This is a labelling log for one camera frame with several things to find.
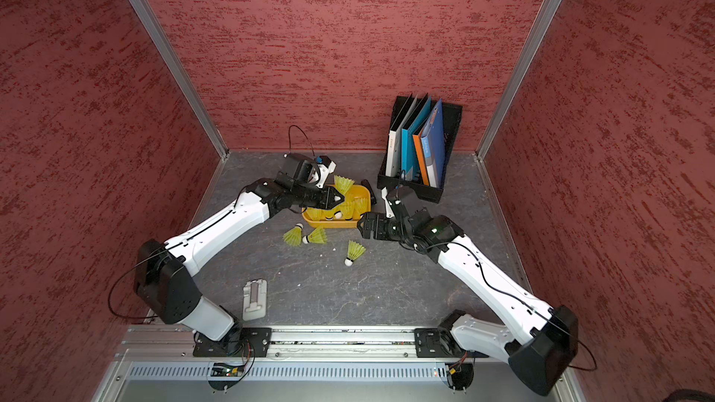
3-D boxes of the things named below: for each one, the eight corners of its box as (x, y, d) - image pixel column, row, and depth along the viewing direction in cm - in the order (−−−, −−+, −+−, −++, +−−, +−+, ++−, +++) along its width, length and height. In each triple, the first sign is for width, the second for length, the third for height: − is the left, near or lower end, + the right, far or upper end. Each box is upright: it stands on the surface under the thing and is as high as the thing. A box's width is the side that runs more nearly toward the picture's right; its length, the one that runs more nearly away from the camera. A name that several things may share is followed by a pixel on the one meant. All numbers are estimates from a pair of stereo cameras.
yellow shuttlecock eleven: (338, 258, 91) (337, 252, 88) (353, 243, 95) (352, 237, 91) (349, 269, 89) (349, 263, 85) (364, 253, 93) (364, 247, 89)
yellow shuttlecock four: (303, 243, 94) (302, 239, 92) (305, 231, 97) (303, 227, 94) (326, 243, 94) (325, 239, 92) (327, 232, 97) (326, 227, 95)
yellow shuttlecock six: (284, 246, 95) (282, 241, 92) (288, 226, 99) (286, 221, 96) (301, 246, 95) (299, 241, 92) (304, 227, 99) (302, 221, 97)
